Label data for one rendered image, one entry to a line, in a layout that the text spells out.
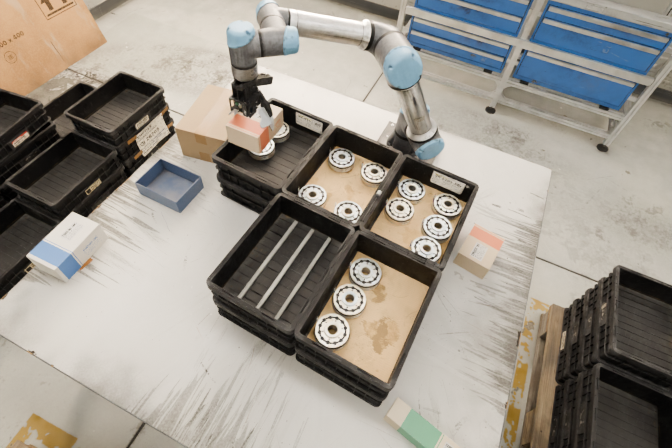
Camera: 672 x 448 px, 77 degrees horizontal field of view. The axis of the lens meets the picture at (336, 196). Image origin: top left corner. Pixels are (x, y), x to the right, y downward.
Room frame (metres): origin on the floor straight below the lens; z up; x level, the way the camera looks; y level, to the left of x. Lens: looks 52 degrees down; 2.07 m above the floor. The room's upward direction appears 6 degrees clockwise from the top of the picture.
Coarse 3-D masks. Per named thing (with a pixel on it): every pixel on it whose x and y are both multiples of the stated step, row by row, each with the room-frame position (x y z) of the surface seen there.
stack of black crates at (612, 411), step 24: (576, 384) 0.54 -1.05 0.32; (600, 384) 0.53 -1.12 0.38; (624, 384) 0.52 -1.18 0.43; (648, 384) 0.52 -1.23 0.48; (576, 408) 0.44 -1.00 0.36; (600, 408) 0.44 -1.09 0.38; (624, 408) 0.45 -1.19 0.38; (648, 408) 0.46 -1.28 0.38; (552, 432) 0.38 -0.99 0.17; (576, 432) 0.35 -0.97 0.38; (600, 432) 0.36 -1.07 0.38; (624, 432) 0.37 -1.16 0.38; (648, 432) 0.38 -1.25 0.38
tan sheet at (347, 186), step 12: (360, 156) 1.18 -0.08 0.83; (324, 168) 1.10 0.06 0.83; (360, 168) 1.12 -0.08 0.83; (312, 180) 1.03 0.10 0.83; (324, 180) 1.04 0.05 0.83; (336, 180) 1.04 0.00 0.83; (348, 180) 1.05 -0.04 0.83; (360, 180) 1.06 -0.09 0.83; (336, 192) 0.99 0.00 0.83; (348, 192) 0.99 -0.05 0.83; (360, 192) 1.00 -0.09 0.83; (372, 192) 1.00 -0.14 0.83; (336, 204) 0.93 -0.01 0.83; (360, 204) 0.94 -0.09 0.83
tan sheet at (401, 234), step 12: (396, 192) 1.02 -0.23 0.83; (432, 192) 1.04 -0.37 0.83; (420, 204) 0.97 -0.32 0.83; (384, 216) 0.90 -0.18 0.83; (420, 216) 0.92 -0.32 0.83; (372, 228) 0.84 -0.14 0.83; (384, 228) 0.85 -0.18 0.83; (396, 228) 0.85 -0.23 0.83; (408, 228) 0.86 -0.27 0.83; (420, 228) 0.86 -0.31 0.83; (396, 240) 0.80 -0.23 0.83; (408, 240) 0.81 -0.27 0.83
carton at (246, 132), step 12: (276, 108) 1.08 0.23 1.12; (240, 120) 1.01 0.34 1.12; (252, 120) 1.01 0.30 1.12; (276, 120) 1.05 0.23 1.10; (228, 132) 0.97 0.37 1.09; (240, 132) 0.96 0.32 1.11; (252, 132) 0.96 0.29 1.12; (264, 132) 0.97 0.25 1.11; (276, 132) 1.04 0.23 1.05; (240, 144) 0.96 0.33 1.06; (252, 144) 0.94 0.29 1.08; (264, 144) 0.97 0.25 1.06
